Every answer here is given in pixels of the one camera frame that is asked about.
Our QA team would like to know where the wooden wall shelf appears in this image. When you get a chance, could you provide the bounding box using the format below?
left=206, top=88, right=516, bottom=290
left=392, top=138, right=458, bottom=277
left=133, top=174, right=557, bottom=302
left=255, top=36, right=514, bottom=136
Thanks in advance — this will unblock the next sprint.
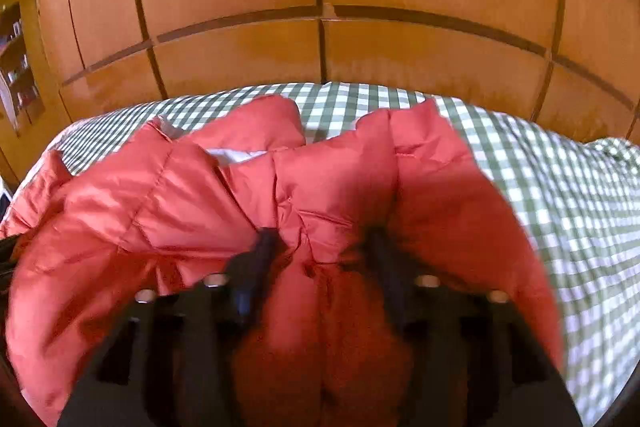
left=0, top=2, right=46, bottom=132

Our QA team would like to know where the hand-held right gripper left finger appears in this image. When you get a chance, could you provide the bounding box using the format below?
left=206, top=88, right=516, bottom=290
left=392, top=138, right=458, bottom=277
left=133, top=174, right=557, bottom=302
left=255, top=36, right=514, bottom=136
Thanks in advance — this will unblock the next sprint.
left=57, top=231, right=282, bottom=427

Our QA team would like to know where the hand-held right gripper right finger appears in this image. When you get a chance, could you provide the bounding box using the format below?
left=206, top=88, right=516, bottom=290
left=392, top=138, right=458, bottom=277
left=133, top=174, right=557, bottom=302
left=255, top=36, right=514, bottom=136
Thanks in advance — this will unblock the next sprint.
left=366, top=228, right=582, bottom=427

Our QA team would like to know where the green checked tablecloth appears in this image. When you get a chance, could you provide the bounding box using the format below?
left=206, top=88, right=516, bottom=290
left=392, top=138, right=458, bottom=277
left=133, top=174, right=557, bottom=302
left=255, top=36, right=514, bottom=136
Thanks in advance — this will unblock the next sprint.
left=10, top=82, right=640, bottom=423

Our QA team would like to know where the orange puffer jacket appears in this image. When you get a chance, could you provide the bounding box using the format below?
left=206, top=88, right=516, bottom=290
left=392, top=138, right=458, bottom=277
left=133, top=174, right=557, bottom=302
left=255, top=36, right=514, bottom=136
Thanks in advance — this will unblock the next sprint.
left=0, top=96, right=566, bottom=427

